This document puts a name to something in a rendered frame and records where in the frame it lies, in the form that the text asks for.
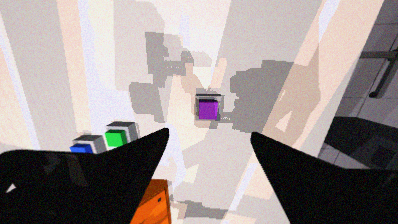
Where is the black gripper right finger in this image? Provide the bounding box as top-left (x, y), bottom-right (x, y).
top-left (250, 132), bottom-right (398, 224)

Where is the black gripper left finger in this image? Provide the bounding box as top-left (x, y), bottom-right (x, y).
top-left (0, 128), bottom-right (169, 224)

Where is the purple button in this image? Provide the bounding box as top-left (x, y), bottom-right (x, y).
top-left (195, 94), bottom-right (222, 121)

